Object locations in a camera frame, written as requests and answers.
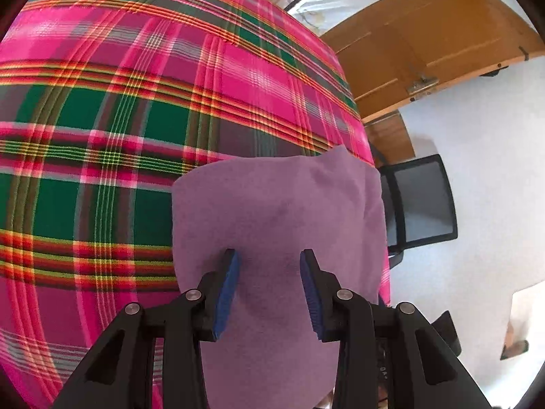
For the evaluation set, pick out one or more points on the pink green plaid cloth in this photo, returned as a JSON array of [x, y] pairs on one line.
[[106, 136]]

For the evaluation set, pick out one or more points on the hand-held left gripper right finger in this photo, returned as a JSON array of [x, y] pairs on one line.
[[310, 298]]

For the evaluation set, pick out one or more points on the purple fleece pants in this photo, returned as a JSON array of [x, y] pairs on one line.
[[276, 204]]

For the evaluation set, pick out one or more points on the wooden board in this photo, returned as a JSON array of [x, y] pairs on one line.
[[391, 136]]

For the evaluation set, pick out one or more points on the wooden door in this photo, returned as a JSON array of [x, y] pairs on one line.
[[425, 38]]

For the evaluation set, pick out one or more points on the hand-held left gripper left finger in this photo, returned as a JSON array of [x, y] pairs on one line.
[[225, 298]]

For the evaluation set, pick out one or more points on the black mesh office chair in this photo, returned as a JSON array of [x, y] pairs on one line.
[[421, 204]]

